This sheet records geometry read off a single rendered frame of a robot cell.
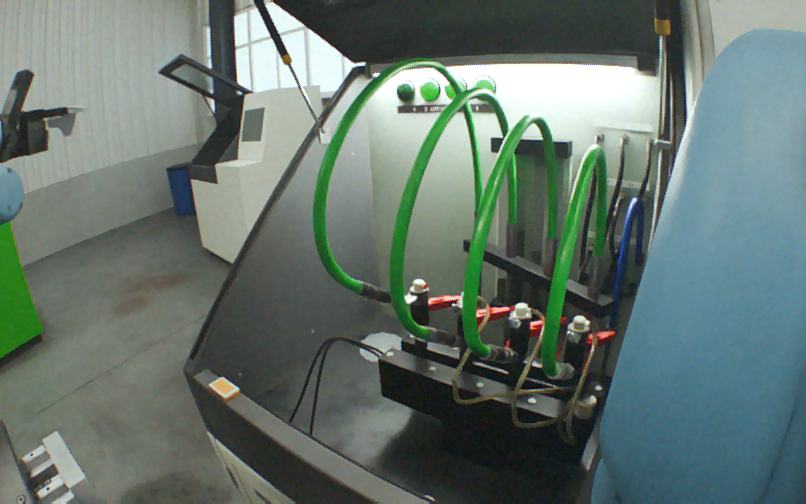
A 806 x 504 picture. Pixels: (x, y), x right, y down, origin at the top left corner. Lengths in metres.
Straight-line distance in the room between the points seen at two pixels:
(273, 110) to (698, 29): 3.22
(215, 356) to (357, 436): 0.29
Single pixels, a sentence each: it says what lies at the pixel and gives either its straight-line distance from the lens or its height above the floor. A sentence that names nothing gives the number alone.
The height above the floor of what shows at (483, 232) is 1.24.
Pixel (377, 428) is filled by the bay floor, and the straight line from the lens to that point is 0.77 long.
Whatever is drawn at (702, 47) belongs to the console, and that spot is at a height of 1.44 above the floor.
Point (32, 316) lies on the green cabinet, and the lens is 3.75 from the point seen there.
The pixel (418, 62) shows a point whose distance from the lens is 0.58.
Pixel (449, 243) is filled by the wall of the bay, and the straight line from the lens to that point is 0.91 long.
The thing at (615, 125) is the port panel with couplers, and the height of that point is 1.32.
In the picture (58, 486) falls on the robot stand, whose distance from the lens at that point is 0.62.
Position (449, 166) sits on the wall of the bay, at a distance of 0.87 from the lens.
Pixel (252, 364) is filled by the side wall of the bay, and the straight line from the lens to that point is 0.85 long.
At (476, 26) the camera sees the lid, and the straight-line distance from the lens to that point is 0.79.
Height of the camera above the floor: 1.36
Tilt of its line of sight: 21 degrees down
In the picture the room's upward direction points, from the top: 3 degrees counter-clockwise
